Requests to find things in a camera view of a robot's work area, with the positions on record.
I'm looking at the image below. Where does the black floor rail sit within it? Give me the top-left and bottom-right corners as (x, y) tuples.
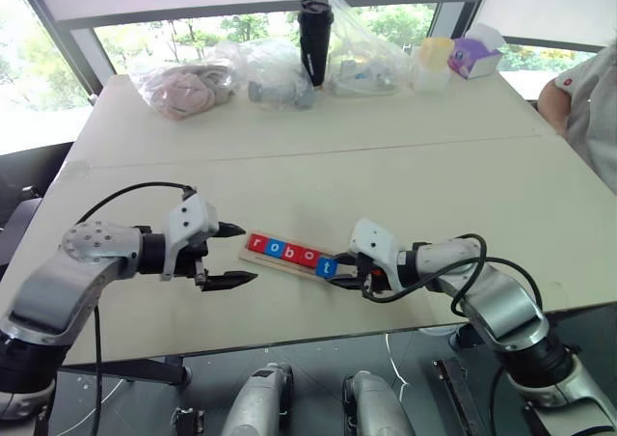
(431, 358), (482, 436)

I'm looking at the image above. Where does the plastic bag with pink cloth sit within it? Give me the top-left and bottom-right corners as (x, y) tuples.
(126, 58), (241, 123)

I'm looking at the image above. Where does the person in grey shirt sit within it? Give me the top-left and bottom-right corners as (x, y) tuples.
(536, 39), (617, 197)

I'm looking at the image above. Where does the blue letter tile t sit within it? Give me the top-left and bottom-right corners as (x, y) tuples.
(314, 257), (339, 280)

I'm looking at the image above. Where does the black table foot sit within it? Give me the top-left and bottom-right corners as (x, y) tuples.
(446, 321), (484, 351)

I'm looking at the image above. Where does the small black box on floor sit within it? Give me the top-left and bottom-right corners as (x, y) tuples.
(172, 405), (207, 436)

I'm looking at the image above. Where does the clear plastic bag with items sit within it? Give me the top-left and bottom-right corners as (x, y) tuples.
(327, 0), (416, 99)

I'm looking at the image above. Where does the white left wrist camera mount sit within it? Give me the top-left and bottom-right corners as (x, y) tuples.
(160, 191), (219, 282)

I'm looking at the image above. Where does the silver rounded robot leg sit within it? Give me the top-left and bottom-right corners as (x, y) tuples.
(223, 360), (295, 436)
(341, 369), (412, 436)

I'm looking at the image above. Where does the plastic bag with grey parts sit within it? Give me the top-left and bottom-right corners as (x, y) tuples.
(210, 37), (320, 113)

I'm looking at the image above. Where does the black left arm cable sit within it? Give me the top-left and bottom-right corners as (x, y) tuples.
(75, 180), (200, 436)

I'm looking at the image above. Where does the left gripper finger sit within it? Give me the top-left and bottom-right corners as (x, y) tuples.
(217, 220), (246, 240)
(196, 271), (259, 294)

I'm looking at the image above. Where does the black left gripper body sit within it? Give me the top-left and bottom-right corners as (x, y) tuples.
(173, 222), (222, 288)

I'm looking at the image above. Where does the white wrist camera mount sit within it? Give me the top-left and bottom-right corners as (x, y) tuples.
(160, 191), (219, 282)
(348, 217), (410, 296)

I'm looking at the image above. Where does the black chair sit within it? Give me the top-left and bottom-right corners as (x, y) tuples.
(0, 140), (74, 237)

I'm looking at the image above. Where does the black tumbler with lid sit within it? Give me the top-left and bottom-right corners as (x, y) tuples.
(295, 0), (335, 91)

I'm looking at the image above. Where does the translucent container with yellow insert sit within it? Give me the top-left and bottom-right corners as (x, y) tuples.
(412, 36), (456, 94)

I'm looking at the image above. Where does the wooden letter tray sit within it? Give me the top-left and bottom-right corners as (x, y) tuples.
(237, 232), (359, 284)

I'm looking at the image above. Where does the white floor cable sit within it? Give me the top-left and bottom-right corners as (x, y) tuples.
(385, 331), (412, 395)

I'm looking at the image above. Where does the purple tissue box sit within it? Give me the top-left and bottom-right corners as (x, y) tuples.
(446, 21), (507, 81)

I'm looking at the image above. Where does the black table leg frame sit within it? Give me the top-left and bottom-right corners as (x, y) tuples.
(56, 352), (193, 388)

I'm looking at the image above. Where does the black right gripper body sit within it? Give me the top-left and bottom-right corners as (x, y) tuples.
(353, 254), (388, 296)

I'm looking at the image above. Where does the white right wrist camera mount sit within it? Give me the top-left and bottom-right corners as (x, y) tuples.
(348, 217), (410, 296)

